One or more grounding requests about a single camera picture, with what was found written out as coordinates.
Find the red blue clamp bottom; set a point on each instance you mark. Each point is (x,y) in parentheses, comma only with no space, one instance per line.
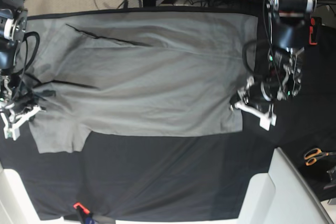
(84,215)

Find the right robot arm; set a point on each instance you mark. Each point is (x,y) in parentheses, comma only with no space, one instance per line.
(13,35)

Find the orange handled scissors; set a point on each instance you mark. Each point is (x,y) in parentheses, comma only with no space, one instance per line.
(315,154)

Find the grey T-shirt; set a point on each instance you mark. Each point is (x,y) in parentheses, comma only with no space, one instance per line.
(168,74)

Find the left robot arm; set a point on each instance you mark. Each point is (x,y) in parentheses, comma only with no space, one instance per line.
(290,29)

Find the white box left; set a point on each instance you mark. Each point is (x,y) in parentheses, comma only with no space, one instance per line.
(16,206)

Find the white box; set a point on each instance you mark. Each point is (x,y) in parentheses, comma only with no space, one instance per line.
(16,206)
(281,195)

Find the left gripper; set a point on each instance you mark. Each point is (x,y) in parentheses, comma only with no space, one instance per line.
(277,78)

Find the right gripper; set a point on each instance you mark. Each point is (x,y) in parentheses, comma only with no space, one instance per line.
(17,96)

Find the white box right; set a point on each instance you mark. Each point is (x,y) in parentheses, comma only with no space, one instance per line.
(281,195)

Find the red black clamp right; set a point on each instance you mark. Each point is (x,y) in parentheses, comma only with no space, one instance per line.
(314,30)

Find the black table cloth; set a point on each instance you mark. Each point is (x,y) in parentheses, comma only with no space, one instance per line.
(144,178)

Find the black object right edge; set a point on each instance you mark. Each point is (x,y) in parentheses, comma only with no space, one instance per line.
(331,174)

